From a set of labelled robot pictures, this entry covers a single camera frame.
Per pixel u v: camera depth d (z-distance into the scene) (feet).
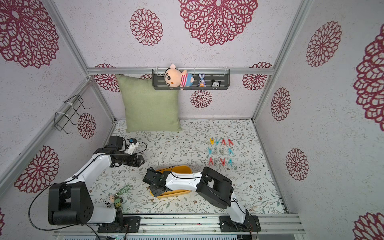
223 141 3.48
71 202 1.38
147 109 3.27
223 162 3.12
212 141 3.48
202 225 2.48
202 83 2.95
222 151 3.29
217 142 3.48
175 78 2.78
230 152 3.28
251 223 2.38
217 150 3.37
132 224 2.40
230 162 3.12
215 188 1.65
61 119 2.39
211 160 3.19
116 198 2.65
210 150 3.36
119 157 2.22
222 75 3.13
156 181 2.16
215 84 3.02
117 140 2.29
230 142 3.48
